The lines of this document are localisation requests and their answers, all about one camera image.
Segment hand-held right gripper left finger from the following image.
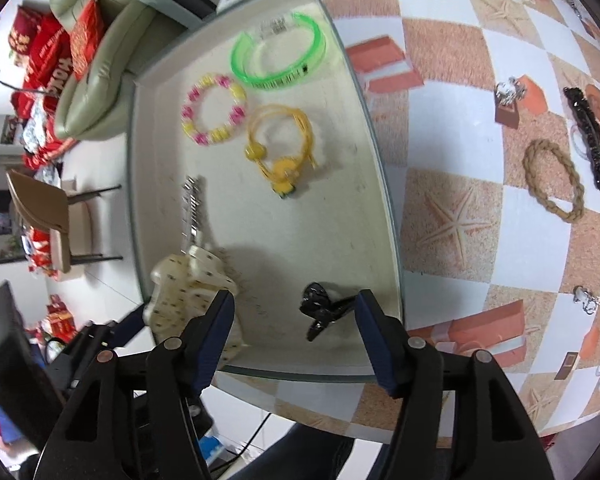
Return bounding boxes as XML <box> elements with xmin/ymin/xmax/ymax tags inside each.
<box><xmin>32</xmin><ymin>287</ymin><xmax>236</xmax><ymax>480</ymax></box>

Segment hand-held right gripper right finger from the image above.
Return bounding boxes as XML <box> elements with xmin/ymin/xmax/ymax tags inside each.
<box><xmin>354</xmin><ymin>287</ymin><xmax>556</xmax><ymax>480</ymax></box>

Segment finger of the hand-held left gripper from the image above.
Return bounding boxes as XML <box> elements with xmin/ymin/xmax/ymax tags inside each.
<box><xmin>87</xmin><ymin>302</ymin><xmax>153</xmax><ymax>351</ymax></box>

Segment black claw clip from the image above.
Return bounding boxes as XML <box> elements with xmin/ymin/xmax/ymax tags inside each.
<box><xmin>300</xmin><ymin>281</ymin><xmax>358</xmax><ymax>342</ymax></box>

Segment cream polka dot scrunchie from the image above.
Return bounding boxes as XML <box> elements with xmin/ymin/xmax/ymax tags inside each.
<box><xmin>142</xmin><ymin>242</ymin><xmax>246</xmax><ymax>361</ymax></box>

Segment white shallow tray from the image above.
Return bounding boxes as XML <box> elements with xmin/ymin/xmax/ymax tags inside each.
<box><xmin>126</xmin><ymin>0</ymin><xmax>406</xmax><ymax>377</ymax></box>

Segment silver barrette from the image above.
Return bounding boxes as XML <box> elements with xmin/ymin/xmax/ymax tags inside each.
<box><xmin>181</xmin><ymin>176</ymin><xmax>205</xmax><ymax>246</ymax></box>

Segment yellow hair ties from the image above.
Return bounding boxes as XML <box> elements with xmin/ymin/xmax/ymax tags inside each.
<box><xmin>245</xmin><ymin>104</ymin><xmax>321</xmax><ymax>197</ymax></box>

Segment pink yellow bead bracelet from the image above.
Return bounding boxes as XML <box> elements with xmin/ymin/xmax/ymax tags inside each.
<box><xmin>181</xmin><ymin>74</ymin><xmax>247</xmax><ymax>147</ymax></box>

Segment green translucent bangle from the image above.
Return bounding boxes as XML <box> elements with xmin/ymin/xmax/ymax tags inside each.
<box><xmin>230</xmin><ymin>11</ymin><xmax>327</xmax><ymax>91</ymax></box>

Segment red gift box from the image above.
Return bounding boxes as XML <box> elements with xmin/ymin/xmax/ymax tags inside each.
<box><xmin>45</xmin><ymin>295</ymin><xmax>78</xmax><ymax>338</ymax></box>

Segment person's leg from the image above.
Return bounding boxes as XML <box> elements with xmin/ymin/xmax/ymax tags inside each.
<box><xmin>230</xmin><ymin>422</ymin><xmax>396</xmax><ymax>480</ymax></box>

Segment brown chair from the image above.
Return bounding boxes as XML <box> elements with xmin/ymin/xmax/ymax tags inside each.
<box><xmin>5</xmin><ymin>169</ymin><xmax>123</xmax><ymax>273</ymax></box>

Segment small silver earring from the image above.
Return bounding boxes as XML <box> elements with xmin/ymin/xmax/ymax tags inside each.
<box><xmin>572</xmin><ymin>285</ymin><xmax>600</xmax><ymax>315</ymax></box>

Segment pale green sofa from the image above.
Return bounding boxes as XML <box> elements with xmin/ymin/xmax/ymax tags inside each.
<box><xmin>50</xmin><ymin>0</ymin><xmax>216</xmax><ymax>141</ymax></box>

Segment red printed cushion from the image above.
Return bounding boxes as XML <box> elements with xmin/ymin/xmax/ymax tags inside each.
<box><xmin>10</xmin><ymin>7</ymin><xmax>73</xmax><ymax>96</ymax></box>
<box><xmin>70</xmin><ymin>0</ymin><xmax>103</xmax><ymax>81</ymax></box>

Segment black beaded hair clip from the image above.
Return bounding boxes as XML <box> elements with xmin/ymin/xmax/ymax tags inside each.
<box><xmin>562</xmin><ymin>86</ymin><xmax>600</xmax><ymax>192</ymax></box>

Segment checkered tablecloth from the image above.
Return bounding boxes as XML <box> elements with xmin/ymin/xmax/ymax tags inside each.
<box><xmin>215</xmin><ymin>0</ymin><xmax>600</xmax><ymax>443</ymax></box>

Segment brown braided bracelet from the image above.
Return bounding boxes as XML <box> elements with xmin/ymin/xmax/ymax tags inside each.
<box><xmin>522</xmin><ymin>140</ymin><xmax>586</xmax><ymax>223</ymax></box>

